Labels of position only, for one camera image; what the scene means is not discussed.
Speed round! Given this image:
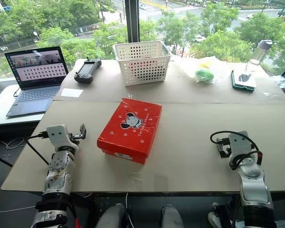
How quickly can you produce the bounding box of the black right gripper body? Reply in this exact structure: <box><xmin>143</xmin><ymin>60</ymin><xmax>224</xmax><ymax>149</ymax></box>
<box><xmin>216</xmin><ymin>137</ymin><xmax>231</xmax><ymax>152</ymax></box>

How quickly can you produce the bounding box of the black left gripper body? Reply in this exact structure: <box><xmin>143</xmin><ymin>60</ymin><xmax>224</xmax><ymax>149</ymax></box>
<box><xmin>67</xmin><ymin>132</ymin><xmax>83</xmax><ymax>144</ymax></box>

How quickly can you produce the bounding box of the red cardboard box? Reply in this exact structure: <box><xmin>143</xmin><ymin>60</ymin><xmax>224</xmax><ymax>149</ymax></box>
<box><xmin>96</xmin><ymin>97</ymin><xmax>163</xmax><ymax>165</ymax></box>

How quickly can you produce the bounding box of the white paper sheet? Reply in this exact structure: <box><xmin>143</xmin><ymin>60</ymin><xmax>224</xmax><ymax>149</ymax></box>
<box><xmin>61</xmin><ymin>88</ymin><xmax>84</xmax><ymax>97</ymax></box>

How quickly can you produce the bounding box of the black handheld remote controller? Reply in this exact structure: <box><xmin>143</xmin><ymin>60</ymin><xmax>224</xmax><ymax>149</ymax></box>
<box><xmin>74</xmin><ymin>57</ymin><xmax>102</xmax><ymax>84</ymax></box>

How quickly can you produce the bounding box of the green and white flat box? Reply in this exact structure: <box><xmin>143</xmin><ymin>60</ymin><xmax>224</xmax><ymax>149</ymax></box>
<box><xmin>230</xmin><ymin>69</ymin><xmax>257</xmax><ymax>93</ymax></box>

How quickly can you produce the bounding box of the grey open laptop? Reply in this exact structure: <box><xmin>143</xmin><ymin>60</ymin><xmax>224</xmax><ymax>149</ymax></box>
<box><xmin>4</xmin><ymin>46</ymin><xmax>69</xmax><ymax>118</ymax></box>

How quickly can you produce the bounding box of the green round object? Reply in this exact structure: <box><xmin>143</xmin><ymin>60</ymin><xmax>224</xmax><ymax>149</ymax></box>
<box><xmin>195</xmin><ymin>68</ymin><xmax>215</xmax><ymax>82</ymax></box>

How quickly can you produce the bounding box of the white side table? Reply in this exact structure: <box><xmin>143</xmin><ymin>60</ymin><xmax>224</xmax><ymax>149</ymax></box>
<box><xmin>0</xmin><ymin>84</ymin><xmax>48</xmax><ymax>126</ymax></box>

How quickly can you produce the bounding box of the clear plastic bag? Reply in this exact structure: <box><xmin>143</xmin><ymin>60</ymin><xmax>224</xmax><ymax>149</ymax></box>
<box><xmin>179</xmin><ymin>56</ymin><xmax>225</xmax><ymax>84</ymax></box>

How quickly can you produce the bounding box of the red item in basket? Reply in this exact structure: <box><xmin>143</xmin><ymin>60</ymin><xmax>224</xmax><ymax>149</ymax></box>
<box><xmin>129</xmin><ymin>60</ymin><xmax>154</xmax><ymax>73</ymax></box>

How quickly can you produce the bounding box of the dark grey rounded shape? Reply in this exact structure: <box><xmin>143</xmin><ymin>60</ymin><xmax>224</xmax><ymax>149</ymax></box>
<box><xmin>95</xmin><ymin>203</ymin><xmax>129</xmax><ymax>228</ymax></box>

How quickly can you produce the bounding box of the white perforated plastic basket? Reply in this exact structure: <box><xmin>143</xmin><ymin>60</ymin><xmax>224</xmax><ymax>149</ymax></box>
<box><xmin>112</xmin><ymin>40</ymin><xmax>172</xmax><ymax>86</ymax></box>

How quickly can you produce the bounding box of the clear bottle with grey lid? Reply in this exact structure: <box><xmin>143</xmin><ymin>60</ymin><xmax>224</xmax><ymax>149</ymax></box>
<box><xmin>245</xmin><ymin>39</ymin><xmax>273</xmax><ymax>72</ymax></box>

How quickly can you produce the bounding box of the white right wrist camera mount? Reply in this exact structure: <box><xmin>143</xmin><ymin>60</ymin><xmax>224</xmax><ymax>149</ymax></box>
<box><xmin>228</xmin><ymin>130</ymin><xmax>255</xmax><ymax>167</ymax></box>

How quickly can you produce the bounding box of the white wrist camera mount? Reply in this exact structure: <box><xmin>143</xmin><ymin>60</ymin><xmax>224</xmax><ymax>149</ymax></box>
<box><xmin>228</xmin><ymin>130</ymin><xmax>255</xmax><ymax>167</ymax></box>
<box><xmin>46</xmin><ymin>124</ymin><xmax>80</xmax><ymax>152</ymax></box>

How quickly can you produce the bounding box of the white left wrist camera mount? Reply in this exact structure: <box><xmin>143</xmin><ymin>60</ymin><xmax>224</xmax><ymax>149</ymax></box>
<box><xmin>46</xmin><ymin>124</ymin><xmax>80</xmax><ymax>152</ymax></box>

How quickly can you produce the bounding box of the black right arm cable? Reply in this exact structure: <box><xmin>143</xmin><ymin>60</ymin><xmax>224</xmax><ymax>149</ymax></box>
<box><xmin>209</xmin><ymin>130</ymin><xmax>263</xmax><ymax>171</ymax></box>

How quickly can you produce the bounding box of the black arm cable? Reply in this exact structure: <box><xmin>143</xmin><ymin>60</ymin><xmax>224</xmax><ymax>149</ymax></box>
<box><xmin>25</xmin><ymin>132</ymin><xmax>50</xmax><ymax>166</ymax></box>
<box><xmin>209</xmin><ymin>130</ymin><xmax>263</xmax><ymax>171</ymax></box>

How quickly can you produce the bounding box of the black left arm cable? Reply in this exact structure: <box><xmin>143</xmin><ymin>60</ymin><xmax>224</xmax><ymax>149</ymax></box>
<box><xmin>25</xmin><ymin>132</ymin><xmax>50</xmax><ymax>166</ymax></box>

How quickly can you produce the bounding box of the white cable on floor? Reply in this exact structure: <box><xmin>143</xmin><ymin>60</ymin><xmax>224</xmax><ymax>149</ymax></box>
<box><xmin>0</xmin><ymin>137</ymin><xmax>27</xmax><ymax>150</ymax></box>

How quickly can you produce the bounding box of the thin white hanging cable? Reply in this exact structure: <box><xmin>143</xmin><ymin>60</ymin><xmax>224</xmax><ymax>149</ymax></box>
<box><xmin>124</xmin><ymin>192</ymin><xmax>130</xmax><ymax>216</ymax></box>

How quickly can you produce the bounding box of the black window frame post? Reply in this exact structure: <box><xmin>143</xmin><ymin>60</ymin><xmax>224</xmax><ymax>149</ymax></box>
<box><xmin>124</xmin><ymin>0</ymin><xmax>140</xmax><ymax>44</ymax></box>

